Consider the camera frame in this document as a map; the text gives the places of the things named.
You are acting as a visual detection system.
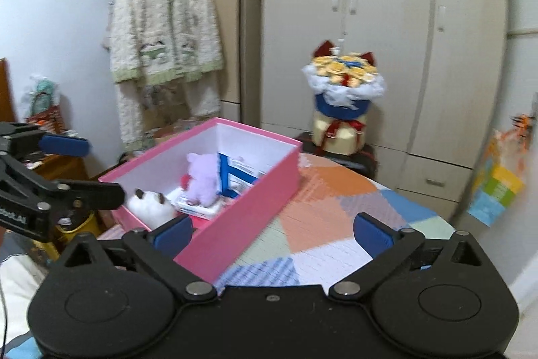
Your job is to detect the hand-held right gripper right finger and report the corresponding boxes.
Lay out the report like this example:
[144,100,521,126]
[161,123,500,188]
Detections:
[329,212,485,301]

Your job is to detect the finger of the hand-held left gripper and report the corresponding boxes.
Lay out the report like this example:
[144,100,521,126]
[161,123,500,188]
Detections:
[36,179,126,212]
[0,122,92,158]

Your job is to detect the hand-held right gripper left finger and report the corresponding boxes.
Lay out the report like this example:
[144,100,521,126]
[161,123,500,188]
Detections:
[63,215,218,301]

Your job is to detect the white plush toy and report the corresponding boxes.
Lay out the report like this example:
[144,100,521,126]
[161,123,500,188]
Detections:
[126,188,178,230]

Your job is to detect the pink cardboard box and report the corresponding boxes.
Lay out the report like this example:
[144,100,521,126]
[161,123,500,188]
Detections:
[98,117,302,285]

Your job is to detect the purple plush toy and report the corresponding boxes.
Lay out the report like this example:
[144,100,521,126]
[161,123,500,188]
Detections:
[185,152,224,207]

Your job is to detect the wooden nightstand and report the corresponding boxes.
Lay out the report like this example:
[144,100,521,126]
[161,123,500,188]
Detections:
[25,152,92,184]

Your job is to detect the woven basket bag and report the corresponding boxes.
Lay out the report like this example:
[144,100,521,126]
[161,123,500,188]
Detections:
[25,75,65,135]

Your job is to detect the yellow stool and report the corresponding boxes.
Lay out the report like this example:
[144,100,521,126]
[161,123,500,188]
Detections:
[33,211,102,259]

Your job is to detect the patchwork tablecloth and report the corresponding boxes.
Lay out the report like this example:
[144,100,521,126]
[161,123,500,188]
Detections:
[99,153,463,287]

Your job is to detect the fluffy cream pajama pants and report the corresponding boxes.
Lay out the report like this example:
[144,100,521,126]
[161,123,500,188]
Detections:
[113,77,222,152]

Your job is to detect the wooden headboard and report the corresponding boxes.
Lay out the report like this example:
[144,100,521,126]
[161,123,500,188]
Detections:
[0,58,18,125]

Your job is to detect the patterned bed quilt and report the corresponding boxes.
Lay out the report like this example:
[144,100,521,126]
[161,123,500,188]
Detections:
[0,233,56,359]

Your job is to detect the yellow flower bouquet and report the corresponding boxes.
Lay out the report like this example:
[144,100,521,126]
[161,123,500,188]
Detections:
[302,40,386,158]

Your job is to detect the colourful paper gift bag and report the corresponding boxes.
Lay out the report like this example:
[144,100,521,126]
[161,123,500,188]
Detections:
[467,128,527,228]

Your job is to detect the fluffy cream pajama jacket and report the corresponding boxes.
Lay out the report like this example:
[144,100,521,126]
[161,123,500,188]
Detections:
[101,0,224,85]

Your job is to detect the beige three-door wardrobe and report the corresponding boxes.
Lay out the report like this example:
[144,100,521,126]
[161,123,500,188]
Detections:
[258,0,512,213]

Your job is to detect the tall beige cabinet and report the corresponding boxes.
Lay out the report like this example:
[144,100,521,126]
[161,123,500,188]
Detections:
[160,0,264,121]

